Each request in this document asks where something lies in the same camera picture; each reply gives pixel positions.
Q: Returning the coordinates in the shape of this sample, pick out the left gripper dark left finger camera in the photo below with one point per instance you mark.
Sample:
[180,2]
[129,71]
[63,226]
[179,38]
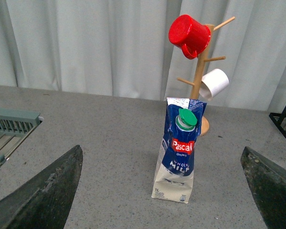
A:
[44,202]

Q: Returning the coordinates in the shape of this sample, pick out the left gripper dark right finger camera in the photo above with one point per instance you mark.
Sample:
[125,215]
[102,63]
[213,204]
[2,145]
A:
[267,182]

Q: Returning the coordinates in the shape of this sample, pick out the blue white milk carton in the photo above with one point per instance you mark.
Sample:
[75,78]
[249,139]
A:
[174,173]

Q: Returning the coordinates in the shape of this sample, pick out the green dish rack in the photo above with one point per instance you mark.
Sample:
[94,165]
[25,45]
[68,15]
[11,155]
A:
[15,127]

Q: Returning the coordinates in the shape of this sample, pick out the wooden mug tree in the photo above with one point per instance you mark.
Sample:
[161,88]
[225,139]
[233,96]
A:
[202,60]

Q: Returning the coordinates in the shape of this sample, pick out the white mug on tree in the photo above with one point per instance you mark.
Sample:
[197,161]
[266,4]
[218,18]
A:
[213,83]

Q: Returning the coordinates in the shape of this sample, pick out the red mug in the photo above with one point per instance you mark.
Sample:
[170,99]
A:
[189,35]

